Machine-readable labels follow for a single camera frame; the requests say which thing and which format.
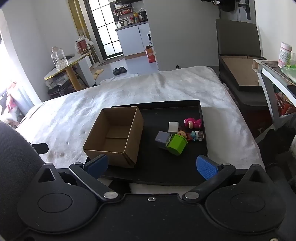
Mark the pink lid jar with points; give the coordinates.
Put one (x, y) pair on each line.
(285, 55)

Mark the pink toy figure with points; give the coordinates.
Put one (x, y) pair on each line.
(195, 122)

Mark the white toy cube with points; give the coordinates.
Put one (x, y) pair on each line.
(173, 127)

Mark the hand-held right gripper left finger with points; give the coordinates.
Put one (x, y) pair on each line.
(98, 165)

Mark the brown cardboard box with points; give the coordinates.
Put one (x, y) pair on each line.
(135, 139)

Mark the orange carton box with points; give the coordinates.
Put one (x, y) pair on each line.
(150, 54)

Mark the white side table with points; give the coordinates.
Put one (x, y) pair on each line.
(266, 78)

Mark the black glass panel door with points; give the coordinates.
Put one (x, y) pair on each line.
(108, 34)

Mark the brown wooden board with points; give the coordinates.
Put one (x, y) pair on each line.
(240, 71)

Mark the blue figure with beer mug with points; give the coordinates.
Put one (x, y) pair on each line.
(196, 136)

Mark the dark grey sofa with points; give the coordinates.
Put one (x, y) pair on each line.
(238, 37)

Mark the red canister in plastic bag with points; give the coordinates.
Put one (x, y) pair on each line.
(82, 46)

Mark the white rice cooker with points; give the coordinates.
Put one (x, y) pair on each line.
(122, 23)

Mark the clear glass jar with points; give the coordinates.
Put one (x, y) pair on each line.
(59, 58)

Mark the black tray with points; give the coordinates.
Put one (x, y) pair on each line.
(161, 166)

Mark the green packet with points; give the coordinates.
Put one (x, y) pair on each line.
(290, 73)

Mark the black spray bottle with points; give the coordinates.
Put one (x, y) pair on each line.
(149, 39)

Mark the yellow curtain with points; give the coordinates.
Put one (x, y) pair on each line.
(79, 20)

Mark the black cooking pot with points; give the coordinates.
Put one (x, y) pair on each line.
(143, 16)

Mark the white low cabinet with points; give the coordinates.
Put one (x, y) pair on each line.
(84, 71)

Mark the clothes pile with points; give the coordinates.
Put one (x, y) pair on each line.
(9, 99)

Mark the round gold table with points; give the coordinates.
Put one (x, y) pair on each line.
(74, 61)

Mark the white kitchen cabinet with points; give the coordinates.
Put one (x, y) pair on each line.
(131, 39)

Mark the grey toy cube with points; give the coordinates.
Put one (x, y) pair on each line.
(161, 137)

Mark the green block doll toy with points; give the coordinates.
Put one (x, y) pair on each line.
(177, 144)

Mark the kitchen spice shelf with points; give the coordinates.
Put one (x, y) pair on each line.
(123, 10)

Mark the dark rack with bags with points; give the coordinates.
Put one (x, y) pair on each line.
(57, 87)

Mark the black slipper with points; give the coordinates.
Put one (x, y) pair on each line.
(116, 71)
(122, 70)

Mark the tan slipper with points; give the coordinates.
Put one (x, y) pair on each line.
(98, 73)

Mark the red boxes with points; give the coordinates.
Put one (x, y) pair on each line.
(285, 105)

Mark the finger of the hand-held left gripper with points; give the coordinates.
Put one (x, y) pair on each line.
(40, 147)

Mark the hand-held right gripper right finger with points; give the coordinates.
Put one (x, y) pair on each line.
(205, 168)

